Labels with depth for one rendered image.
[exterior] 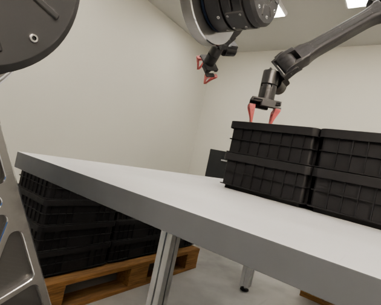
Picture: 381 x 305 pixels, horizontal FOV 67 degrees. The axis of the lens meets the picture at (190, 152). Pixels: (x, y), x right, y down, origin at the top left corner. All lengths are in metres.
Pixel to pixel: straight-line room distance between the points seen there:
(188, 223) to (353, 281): 0.20
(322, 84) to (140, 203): 4.35
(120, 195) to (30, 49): 0.30
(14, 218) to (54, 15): 0.29
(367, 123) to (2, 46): 4.35
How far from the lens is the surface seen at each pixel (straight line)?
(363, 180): 0.83
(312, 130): 0.88
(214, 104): 5.29
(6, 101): 3.33
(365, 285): 0.34
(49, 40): 0.27
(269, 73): 1.06
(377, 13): 1.19
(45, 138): 3.51
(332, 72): 4.73
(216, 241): 0.39
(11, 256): 0.50
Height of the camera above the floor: 0.77
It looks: 1 degrees up
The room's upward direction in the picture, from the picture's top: 12 degrees clockwise
